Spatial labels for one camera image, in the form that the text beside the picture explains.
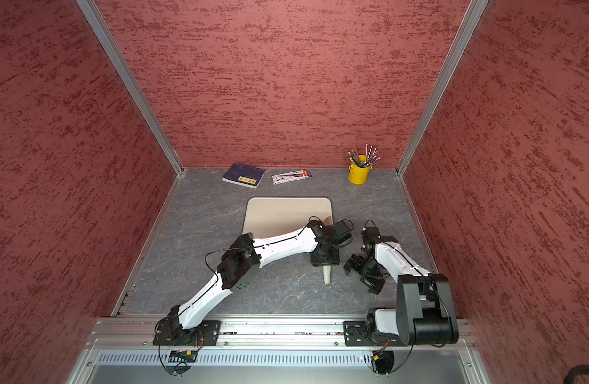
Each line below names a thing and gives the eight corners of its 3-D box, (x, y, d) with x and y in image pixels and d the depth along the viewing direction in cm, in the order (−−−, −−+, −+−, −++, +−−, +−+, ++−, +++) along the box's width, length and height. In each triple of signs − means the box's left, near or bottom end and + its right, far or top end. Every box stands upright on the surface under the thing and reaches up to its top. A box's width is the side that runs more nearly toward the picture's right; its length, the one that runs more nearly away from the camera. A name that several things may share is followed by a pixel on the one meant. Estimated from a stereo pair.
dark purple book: (223, 180, 119) (222, 178, 117) (234, 164, 126) (233, 161, 125) (256, 189, 115) (256, 186, 114) (266, 172, 123) (265, 169, 121)
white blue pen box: (273, 185, 117) (272, 182, 116) (271, 178, 120) (271, 175, 119) (312, 177, 121) (312, 174, 119) (309, 170, 124) (309, 168, 122)
